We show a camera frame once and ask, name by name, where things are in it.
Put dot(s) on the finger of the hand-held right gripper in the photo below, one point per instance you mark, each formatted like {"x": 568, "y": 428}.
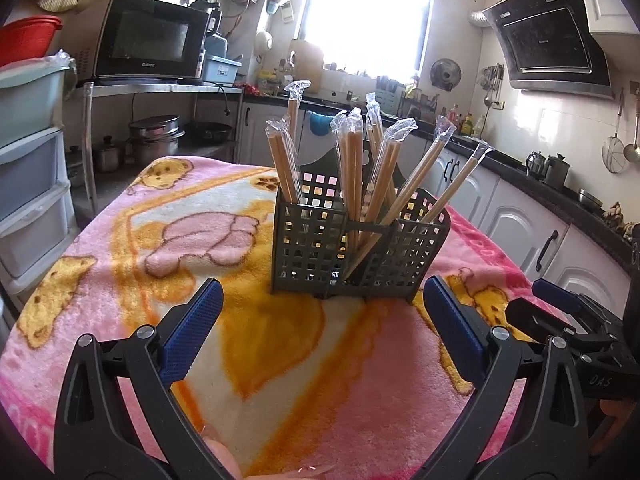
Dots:
{"x": 555, "y": 295}
{"x": 595, "y": 360}

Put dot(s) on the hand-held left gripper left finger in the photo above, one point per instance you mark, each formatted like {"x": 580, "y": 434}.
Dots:
{"x": 195, "y": 325}

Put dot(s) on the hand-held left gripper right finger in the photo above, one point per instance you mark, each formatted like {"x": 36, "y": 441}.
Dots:
{"x": 455, "y": 330}

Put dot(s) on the dark grey perforated utensil holder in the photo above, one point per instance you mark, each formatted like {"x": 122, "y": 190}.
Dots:
{"x": 300, "y": 260}

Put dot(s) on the bunch of bamboo chopsticks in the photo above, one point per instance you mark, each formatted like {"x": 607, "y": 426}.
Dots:
{"x": 355, "y": 175}

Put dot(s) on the person's right hand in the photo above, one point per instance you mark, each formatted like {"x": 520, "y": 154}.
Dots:
{"x": 612, "y": 407}

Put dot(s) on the person's left hand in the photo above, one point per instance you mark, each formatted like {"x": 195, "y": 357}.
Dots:
{"x": 225, "y": 460}

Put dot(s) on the white kitchen base cabinets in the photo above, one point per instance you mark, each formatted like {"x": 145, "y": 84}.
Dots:
{"x": 525, "y": 225}

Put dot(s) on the pink printed blanket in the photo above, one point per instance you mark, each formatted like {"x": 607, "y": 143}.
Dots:
{"x": 300, "y": 360}

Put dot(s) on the steel ladle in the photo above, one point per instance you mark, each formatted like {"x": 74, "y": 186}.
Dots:
{"x": 631, "y": 152}

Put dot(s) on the small steel pot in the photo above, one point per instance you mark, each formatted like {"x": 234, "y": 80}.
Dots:
{"x": 109, "y": 157}

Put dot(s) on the stacked steel pots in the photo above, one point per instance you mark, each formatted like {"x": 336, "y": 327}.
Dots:
{"x": 152, "y": 140}

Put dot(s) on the black wok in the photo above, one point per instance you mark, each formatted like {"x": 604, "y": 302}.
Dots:
{"x": 207, "y": 131}

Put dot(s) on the row of condiment bottles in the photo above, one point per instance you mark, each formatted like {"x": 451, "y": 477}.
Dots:
{"x": 465, "y": 122}

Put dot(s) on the plastic drawer cabinet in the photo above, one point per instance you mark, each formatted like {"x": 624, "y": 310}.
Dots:
{"x": 30, "y": 160}

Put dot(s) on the blue hanging basket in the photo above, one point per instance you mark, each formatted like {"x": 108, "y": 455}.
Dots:
{"x": 320, "y": 125}

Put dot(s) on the metal kitchen rack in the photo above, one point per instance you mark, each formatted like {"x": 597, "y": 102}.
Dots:
{"x": 165, "y": 88}

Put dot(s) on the small grey fan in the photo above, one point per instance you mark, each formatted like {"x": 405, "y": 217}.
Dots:
{"x": 445, "y": 74}

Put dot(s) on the black range hood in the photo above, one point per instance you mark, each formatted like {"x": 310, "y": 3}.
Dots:
{"x": 550, "y": 45}

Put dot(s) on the light blue plastic box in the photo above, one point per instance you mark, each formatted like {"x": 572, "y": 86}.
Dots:
{"x": 220, "y": 70}

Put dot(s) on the beige cutting board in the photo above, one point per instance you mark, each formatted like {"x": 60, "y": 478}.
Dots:
{"x": 307, "y": 65}

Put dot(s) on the black microwave oven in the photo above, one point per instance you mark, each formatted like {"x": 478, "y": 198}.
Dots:
{"x": 145, "y": 40}

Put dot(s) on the kitchen window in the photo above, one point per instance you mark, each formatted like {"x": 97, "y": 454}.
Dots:
{"x": 370, "y": 15}

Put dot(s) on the red plastic basin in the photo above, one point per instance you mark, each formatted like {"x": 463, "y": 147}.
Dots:
{"x": 25, "y": 40}

